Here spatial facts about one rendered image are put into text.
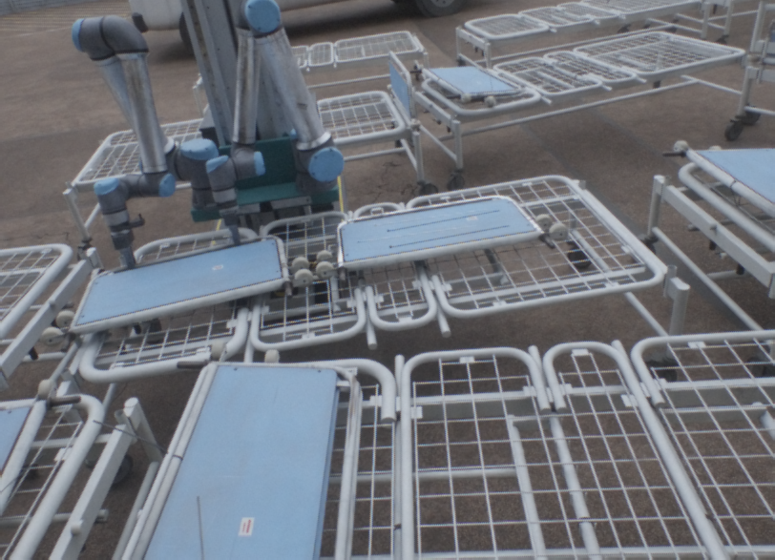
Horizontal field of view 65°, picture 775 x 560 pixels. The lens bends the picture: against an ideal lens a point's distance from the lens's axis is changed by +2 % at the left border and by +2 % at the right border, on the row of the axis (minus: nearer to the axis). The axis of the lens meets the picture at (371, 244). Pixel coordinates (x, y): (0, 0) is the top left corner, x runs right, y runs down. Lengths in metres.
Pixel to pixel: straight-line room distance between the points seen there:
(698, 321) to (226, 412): 1.95
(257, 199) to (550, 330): 1.39
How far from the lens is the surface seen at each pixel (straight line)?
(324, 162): 2.42
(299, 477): 1.48
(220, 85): 2.75
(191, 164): 2.68
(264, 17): 2.27
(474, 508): 2.06
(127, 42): 2.43
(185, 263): 2.41
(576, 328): 2.70
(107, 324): 2.20
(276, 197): 2.70
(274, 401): 1.65
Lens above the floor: 1.67
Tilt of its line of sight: 30 degrees down
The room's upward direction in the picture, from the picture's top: 8 degrees counter-clockwise
